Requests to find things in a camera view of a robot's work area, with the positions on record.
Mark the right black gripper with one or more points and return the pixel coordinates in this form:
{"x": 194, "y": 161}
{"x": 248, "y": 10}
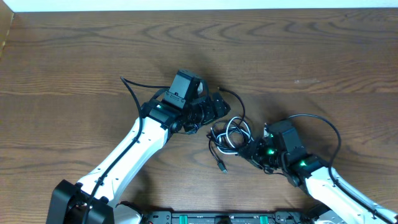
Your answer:
{"x": 257, "y": 147}

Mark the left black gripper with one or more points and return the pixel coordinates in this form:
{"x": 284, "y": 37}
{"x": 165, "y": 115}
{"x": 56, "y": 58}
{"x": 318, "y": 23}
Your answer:
{"x": 212, "y": 112}

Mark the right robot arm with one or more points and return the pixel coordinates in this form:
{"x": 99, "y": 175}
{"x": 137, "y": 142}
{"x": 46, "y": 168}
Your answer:
{"x": 281, "y": 148}

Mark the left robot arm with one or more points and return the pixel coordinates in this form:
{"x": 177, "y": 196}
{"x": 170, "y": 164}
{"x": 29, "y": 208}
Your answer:
{"x": 184, "y": 106}

